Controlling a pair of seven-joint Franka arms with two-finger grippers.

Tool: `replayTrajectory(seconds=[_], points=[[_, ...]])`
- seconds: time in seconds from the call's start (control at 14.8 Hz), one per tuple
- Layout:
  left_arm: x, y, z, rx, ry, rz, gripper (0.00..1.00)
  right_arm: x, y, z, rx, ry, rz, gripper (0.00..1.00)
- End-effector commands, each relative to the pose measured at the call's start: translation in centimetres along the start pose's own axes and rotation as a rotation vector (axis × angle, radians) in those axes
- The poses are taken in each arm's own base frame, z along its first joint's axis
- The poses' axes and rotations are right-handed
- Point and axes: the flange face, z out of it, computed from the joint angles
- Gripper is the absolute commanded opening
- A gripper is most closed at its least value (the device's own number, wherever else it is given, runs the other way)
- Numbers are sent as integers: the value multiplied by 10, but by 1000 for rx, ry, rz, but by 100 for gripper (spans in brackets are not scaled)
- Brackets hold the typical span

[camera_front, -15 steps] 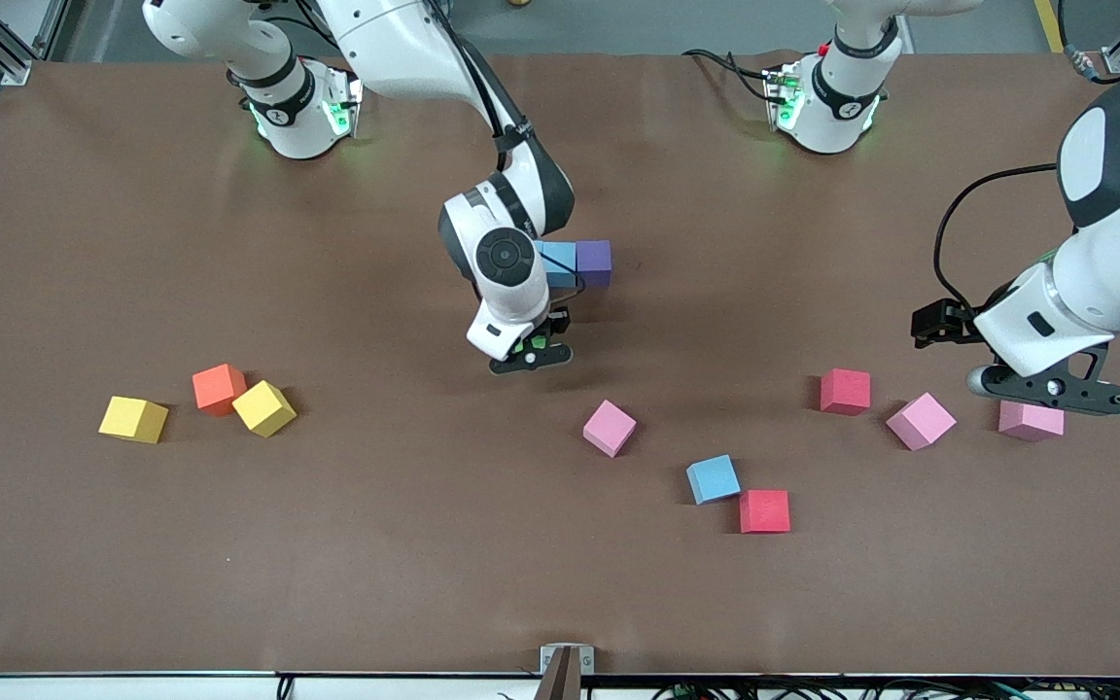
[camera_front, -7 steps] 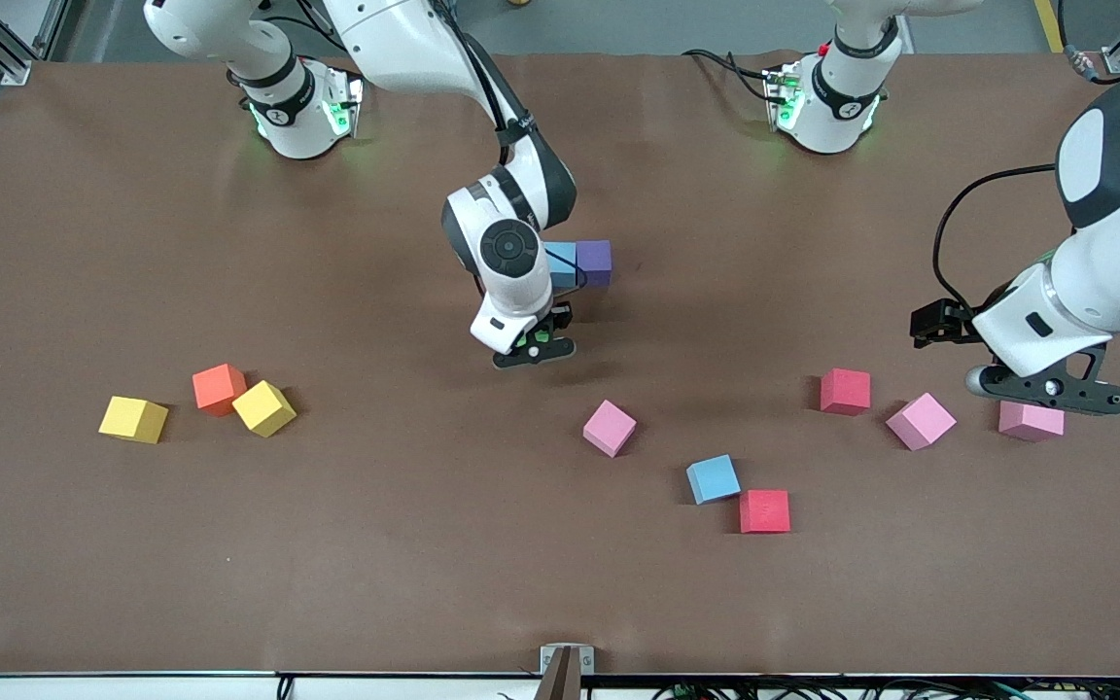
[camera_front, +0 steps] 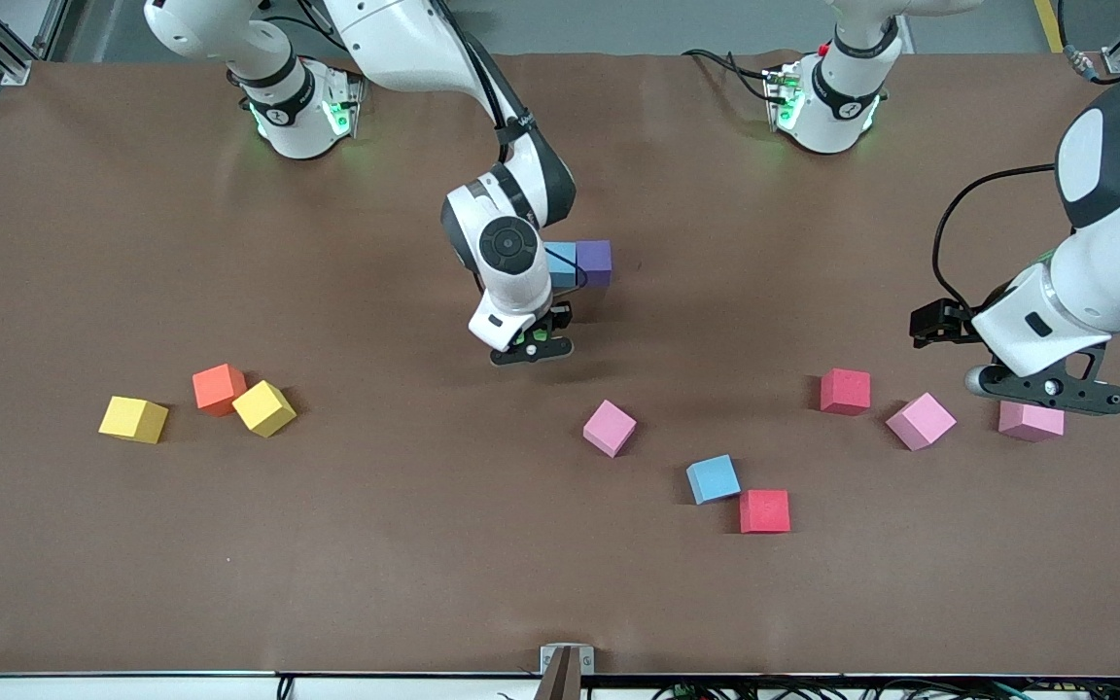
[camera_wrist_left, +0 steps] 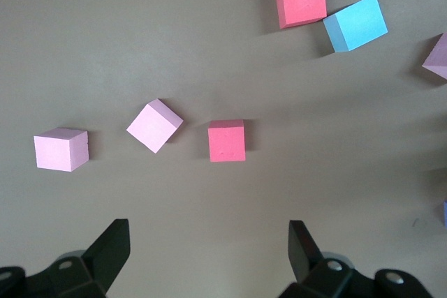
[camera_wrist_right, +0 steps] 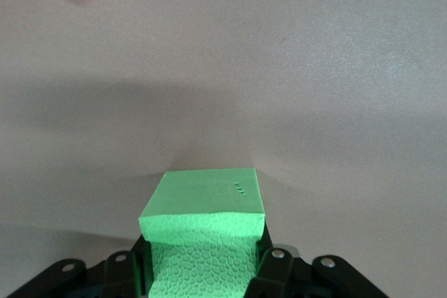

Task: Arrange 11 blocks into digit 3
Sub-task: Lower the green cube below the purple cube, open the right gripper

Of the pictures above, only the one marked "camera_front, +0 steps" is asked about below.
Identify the orange foam block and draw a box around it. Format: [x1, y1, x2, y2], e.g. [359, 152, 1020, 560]
[192, 364, 248, 417]

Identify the metal table edge bracket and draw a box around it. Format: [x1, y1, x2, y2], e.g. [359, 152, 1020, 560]
[534, 645, 596, 700]

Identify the purple foam block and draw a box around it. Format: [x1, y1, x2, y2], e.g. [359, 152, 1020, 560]
[576, 240, 613, 289]

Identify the blue foam block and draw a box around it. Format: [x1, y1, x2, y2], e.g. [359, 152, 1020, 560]
[686, 454, 742, 506]
[545, 241, 578, 289]

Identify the red foam block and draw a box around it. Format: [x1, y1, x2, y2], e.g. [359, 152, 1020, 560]
[740, 489, 791, 535]
[821, 368, 871, 417]

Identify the black base cable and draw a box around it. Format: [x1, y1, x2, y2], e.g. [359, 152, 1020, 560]
[682, 47, 777, 103]

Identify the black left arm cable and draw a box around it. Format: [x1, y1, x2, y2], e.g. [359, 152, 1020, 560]
[931, 163, 1059, 307]

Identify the pink foam block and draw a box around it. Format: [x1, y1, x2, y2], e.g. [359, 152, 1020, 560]
[583, 400, 638, 458]
[997, 401, 1067, 443]
[886, 392, 958, 452]

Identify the yellow foam block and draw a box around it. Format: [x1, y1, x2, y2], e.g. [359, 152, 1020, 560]
[98, 396, 170, 445]
[232, 380, 297, 438]

